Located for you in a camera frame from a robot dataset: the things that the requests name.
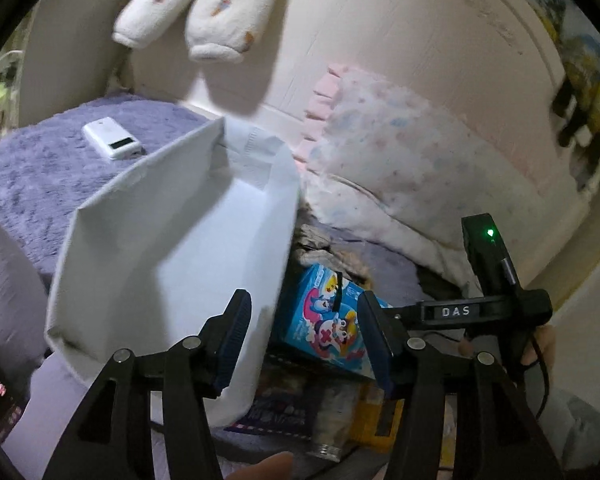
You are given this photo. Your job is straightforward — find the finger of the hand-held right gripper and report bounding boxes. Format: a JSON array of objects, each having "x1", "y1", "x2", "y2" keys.
[{"x1": 380, "y1": 302, "x2": 421, "y2": 336}]

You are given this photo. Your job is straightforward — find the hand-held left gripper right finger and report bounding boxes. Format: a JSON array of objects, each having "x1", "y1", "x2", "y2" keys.
[{"x1": 357, "y1": 290, "x2": 566, "y2": 480}]

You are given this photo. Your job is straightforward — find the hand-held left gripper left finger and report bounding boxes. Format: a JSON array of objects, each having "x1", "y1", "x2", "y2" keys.
[{"x1": 42, "y1": 288, "x2": 253, "y2": 480}]

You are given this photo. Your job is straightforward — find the blue cartoon box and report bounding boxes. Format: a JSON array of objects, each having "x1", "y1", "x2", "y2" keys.
[{"x1": 270, "y1": 262, "x2": 396, "y2": 381}]

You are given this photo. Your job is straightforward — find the yellow snack bag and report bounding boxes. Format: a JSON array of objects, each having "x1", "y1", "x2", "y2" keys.
[{"x1": 352, "y1": 385, "x2": 406, "y2": 453}]

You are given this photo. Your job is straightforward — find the person's right hand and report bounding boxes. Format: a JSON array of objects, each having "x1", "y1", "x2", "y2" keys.
[{"x1": 520, "y1": 324, "x2": 557, "y2": 367}]

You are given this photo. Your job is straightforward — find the person's left hand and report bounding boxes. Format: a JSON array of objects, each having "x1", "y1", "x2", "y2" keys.
[{"x1": 227, "y1": 451, "x2": 295, "y2": 480}]

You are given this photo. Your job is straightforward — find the white pastel dotted blanket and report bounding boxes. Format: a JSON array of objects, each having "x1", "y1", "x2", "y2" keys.
[{"x1": 300, "y1": 170, "x2": 486, "y2": 291}]

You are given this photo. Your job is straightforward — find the beige patterned cloth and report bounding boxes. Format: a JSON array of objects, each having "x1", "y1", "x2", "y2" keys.
[{"x1": 292, "y1": 224, "x2": 373, "y2": 286}]

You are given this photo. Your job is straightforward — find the pastel dotted ruffled pillow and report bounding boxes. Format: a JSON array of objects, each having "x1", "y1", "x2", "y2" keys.
[{"x1": 295, "y1": 64, "x2": 591, "y2": 211}]

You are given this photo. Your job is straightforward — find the cream bed headboard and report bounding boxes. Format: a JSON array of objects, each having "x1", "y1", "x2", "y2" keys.
[{"x1": 130, "y1": 0, "x2": 581, "y2": 311}]

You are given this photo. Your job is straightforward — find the white power bank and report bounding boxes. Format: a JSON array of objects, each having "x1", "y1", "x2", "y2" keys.
[{"x1": 82, "y1": 116, "x2": 145, "y2": 161}]

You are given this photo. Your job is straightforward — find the purple fluffy blanket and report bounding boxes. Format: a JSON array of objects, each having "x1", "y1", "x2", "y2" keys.
[{"x1": 0, "y1": 91, "x2": 221, "y2": 281}]

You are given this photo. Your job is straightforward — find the black cable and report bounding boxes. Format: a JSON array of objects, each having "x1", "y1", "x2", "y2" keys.
[{"x1": 517, "y1": 332, "x2": 551, "y2": 418}]

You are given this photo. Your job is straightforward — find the wall poster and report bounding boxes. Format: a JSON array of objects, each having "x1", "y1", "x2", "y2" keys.
[{"x1": 530, "y1": 0, "x2": 600, "y2": 191}]

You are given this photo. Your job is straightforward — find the white cable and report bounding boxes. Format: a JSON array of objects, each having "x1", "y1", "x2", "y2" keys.
[{"x1": 0, "y1": 50, "x2": 21, "y2": 86}]

